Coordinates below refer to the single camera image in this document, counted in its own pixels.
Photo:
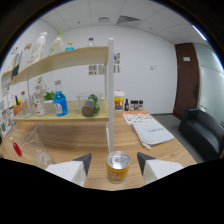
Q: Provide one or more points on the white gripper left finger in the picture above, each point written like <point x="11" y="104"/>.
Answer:
<point x="71" y="170"/>

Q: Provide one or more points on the white fabric pouch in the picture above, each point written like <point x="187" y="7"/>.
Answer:
<point x="151" y="131"/>

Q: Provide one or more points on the black white printed sheet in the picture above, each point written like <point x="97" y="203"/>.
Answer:
<point x="116" y="69"/>
<point x="101" y="69"/>
<point x="92" y="69"/>

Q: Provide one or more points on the small clear bottle orange cap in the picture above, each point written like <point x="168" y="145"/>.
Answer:
<point x="25" y="106"/>

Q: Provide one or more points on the multicoloured wall poster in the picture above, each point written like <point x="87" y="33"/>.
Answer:
<point x="117" y="58"/>

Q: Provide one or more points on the black sofa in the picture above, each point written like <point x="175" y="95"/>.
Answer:
<point x="200" y="130"/>

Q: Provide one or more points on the ceiling light panel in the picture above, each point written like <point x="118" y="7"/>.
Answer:
<point x="200" y="33"/>

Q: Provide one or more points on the green potted plant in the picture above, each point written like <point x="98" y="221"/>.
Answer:
<point x="49" y="96"/>

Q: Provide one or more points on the brown door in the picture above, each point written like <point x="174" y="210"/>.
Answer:
<point x="186" y="80"/>

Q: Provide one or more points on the blue liquid bottle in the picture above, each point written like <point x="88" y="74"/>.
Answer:
<point x="60" y="105"/>

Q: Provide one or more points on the small dark brown bottle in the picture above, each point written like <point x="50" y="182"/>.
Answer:
<point x="126" y="105"/>

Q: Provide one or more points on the small red liquid bottle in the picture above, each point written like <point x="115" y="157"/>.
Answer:
<point x="16" y="149"/>

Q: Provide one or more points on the orange basket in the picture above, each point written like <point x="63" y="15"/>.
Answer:
<point x="17" y="109"/>

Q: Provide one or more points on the square ceiling fixture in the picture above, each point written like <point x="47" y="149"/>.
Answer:
<point x="104" y="19"/>

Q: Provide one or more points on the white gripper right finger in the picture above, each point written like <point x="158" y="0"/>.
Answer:
<point x="156" y="170"/>

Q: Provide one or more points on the clear glass with ice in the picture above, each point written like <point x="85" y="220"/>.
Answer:
<point x="40" y="153"/>

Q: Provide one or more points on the clear bottle blue cap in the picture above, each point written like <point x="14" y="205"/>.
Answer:
<point x="91" y="42"/>

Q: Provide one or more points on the orange printed leaflet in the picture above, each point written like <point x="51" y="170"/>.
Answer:
<point x="136" y="117"/>

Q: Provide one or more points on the clear tub of limes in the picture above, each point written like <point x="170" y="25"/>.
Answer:
<point x="90" y="106"/>

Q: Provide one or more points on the small seasoning jar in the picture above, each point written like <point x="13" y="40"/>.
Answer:
<point x="136" y="105"/>
<point x="131" y="105"/>
<point x="141" y="105"/>

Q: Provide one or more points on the glass bottle cork lid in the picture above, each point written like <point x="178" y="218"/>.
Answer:
<point x="26" y="56"/>

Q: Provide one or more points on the clear bottle green cap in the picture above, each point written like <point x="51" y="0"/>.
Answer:
<point x="56" y="45"/>

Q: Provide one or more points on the yellow drink can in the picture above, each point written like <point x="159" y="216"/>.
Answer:
<point x="117" y="170"/>

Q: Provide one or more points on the two-tier wooden shelf rack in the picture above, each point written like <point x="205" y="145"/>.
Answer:
<point x="66" y="115"/>

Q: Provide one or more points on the ceiling air vent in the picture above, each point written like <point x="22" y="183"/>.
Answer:
<point x="128" y="20"/>

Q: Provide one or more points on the small light blue bottle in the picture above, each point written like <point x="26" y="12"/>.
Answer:
<point x="69" y="46"/>

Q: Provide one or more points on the yellow red lidded cup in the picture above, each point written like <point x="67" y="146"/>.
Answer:
<point x="119" y="101"/>

